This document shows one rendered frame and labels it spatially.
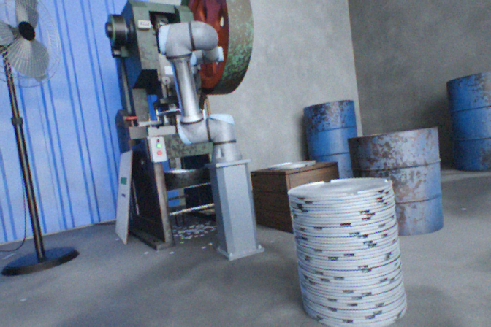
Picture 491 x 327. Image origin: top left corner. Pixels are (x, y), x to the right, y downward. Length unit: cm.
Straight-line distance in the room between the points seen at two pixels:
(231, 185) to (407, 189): 80
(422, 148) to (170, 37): 120
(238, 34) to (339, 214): 158
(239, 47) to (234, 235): 121
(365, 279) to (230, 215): 79
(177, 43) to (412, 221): 130
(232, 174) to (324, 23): 383
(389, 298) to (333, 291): 14
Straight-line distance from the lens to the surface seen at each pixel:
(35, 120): 333
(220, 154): 159
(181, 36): 150
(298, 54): 466
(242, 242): 162
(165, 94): 226
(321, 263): 95
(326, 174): 201
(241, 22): 227
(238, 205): 158
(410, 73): 486
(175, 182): 219
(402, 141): 168
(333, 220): 90
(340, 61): 518
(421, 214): 176
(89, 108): 337
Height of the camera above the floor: 50
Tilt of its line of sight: 4 degrees down
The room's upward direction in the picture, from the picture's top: 8 degrees counter-clockwise
